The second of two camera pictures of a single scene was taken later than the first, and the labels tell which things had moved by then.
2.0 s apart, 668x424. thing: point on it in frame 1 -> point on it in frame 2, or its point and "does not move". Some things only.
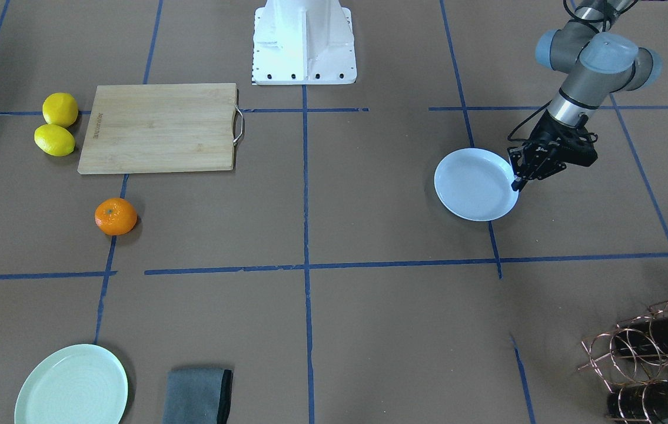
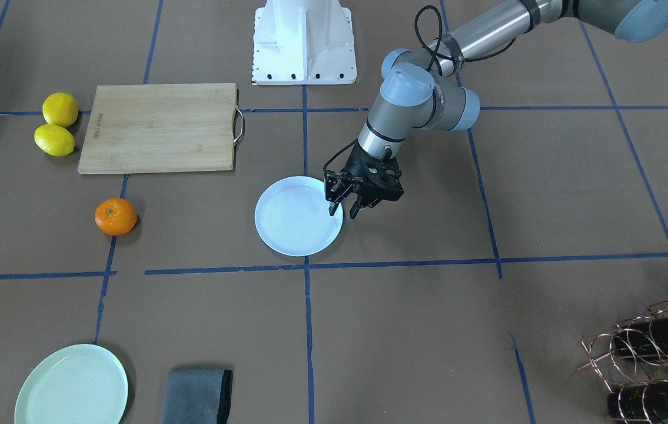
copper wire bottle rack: (657, 367) does not move
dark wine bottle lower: (658, 400) does not move
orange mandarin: (116, 216) does not move
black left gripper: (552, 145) -> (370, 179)
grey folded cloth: (198, 396) does not move
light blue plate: (476, 184) -> (292, 217)
